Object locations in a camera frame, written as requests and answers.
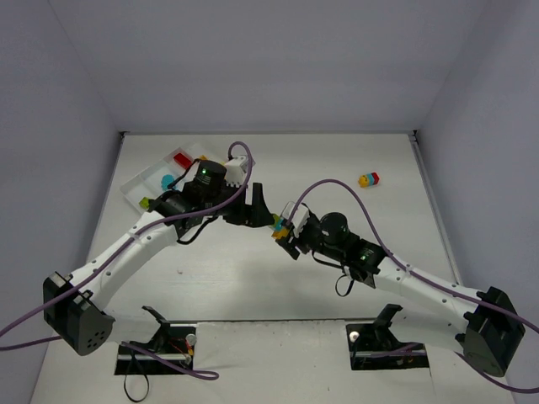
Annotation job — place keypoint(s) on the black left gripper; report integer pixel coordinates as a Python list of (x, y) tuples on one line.
[(242, 206)]

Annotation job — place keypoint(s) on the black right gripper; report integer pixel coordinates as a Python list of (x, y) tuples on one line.
[(296, 242)]

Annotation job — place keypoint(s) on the green blue yellow lego stack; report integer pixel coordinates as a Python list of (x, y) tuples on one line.
[(282, 228)]

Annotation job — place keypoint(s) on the red flower lego brick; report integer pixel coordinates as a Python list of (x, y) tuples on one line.
[(183, 160)]

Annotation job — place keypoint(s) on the blue oval lego brick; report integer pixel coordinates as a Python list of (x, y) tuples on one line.
[(168, 182)]

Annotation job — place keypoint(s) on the green lego brick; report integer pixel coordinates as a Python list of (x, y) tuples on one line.
[(145, 203)]

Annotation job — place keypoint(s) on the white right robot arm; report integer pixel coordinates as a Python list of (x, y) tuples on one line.
[(479, 325)]

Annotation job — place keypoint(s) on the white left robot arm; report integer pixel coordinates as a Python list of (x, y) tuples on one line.
[(76, 304)]

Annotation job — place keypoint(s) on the yellow blue red lego stack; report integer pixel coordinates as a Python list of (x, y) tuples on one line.
[(368, 180)]

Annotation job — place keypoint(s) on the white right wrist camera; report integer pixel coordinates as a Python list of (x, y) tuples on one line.
[(294, 216)]

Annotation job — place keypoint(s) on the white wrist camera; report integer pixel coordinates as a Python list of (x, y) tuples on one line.
[(237, 169), (294, 216)]

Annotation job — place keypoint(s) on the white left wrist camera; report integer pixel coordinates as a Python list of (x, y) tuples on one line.
[(237, 169)]

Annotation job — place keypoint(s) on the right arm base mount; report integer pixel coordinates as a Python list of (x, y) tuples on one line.
[(373, 349)]

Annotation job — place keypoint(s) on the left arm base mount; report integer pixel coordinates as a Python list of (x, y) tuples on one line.
[(177, 348)]

